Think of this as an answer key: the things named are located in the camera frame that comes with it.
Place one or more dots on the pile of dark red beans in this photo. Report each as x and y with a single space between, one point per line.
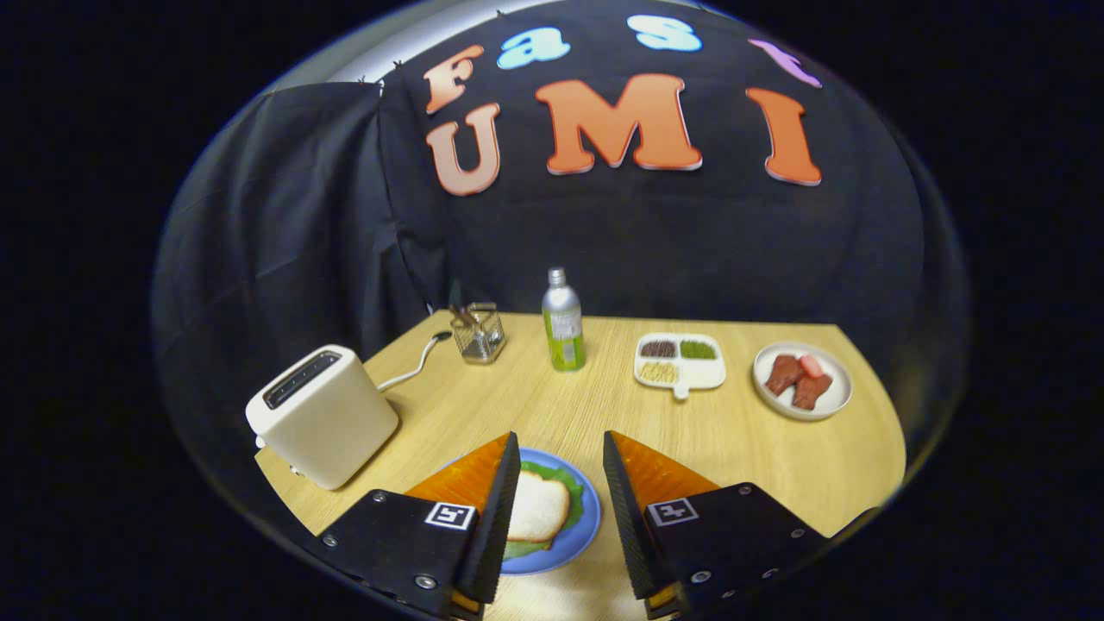
658 348

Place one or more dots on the green lettuce leaf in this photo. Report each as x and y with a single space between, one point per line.
576 500

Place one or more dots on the black backdrop cloth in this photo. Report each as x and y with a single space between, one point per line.
690 250

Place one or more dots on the large brown meat piece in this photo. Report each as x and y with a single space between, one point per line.
783 375

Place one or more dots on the pile of green beans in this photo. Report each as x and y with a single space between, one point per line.
698 349

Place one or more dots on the white round plate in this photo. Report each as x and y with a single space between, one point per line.
835 398

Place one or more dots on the pile of yellow soybeans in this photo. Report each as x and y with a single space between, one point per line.
658 372

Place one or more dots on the green and silver bottle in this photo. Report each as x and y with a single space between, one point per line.
565 332

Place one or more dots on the white toaster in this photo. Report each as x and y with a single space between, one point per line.
328 423

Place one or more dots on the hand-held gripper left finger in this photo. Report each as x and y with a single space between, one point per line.
500 517

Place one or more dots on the small brown meat piece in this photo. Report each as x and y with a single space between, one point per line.
812 392

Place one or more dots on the red sausage piece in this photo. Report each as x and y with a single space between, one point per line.
812 366

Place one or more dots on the blue round plate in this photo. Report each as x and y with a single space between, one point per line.
588 522

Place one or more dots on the white divided dish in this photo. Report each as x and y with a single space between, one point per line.
707 373

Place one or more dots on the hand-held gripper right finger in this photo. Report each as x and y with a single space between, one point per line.
625 517

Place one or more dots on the brown wooden stick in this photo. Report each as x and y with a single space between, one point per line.
457 315
467 312

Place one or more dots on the toasted bread slice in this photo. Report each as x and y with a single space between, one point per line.
539 509

